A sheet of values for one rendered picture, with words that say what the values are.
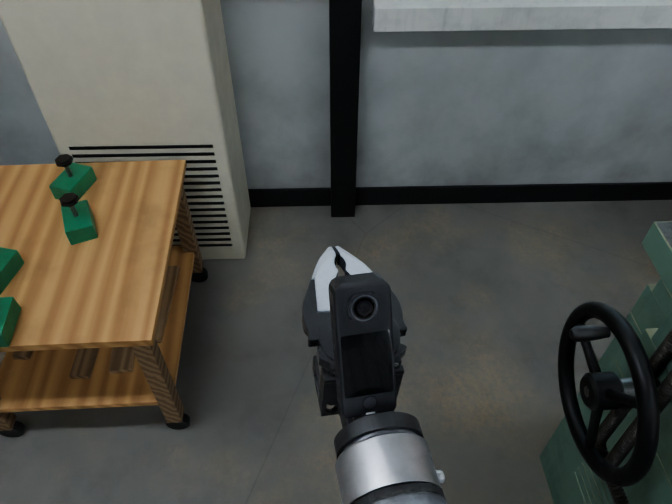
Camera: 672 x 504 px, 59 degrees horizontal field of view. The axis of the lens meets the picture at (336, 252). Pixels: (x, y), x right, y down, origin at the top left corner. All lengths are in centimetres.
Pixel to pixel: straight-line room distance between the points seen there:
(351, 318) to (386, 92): 170
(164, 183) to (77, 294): 43
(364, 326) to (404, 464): 10
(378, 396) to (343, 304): 8
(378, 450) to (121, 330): 108
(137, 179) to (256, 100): 54
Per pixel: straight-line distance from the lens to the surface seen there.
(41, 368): 193
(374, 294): 45
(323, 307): 53
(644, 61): 231
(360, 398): 48
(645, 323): 128
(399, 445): 46
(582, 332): 97
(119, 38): 174
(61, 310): 156
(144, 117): 186
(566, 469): 172
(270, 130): 220
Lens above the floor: 167
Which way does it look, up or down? 48 degrees down
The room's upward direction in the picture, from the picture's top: straight up
